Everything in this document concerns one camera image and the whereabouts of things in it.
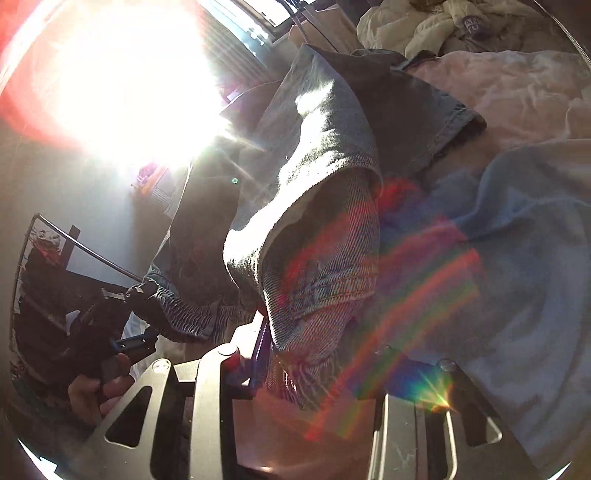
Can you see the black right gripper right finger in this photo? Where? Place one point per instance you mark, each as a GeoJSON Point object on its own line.
{"type": "Point", "coordinates": [432, 422]}

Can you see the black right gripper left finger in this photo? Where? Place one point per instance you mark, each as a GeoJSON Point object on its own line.
{"type": "Point", "coordinates": [176, 421]}

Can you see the blue denim jeans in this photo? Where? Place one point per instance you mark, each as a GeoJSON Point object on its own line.
{"type": "Point", "coordinates": [285, 218]}

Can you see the black clothes hanger rack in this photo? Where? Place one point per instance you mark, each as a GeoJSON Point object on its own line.
{"type": "Point", "coordinates": [301, 9]}

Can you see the person's left hand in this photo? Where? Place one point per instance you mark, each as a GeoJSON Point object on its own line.
{"type": "Point", "coordinates": [91, 401]}

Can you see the light blue blanket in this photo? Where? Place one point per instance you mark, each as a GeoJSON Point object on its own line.
{"type": "Point", "coordinates": [525, 335]}

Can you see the pink bed sheet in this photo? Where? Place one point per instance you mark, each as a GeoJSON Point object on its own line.
{"type": "Point", "coordinates": [526, 99]}

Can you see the beige hanging garment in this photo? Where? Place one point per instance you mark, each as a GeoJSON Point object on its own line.
{"type": "Point", "coordinates": [334, 20]}

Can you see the cream white crumpled garment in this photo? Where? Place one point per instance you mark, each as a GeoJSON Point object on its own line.
{"type": "Point", "coordinates": [442, 27]}

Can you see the black metal rail frame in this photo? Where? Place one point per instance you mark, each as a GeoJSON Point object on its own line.
{"type": "Point", "coordinates": [36, 325]}

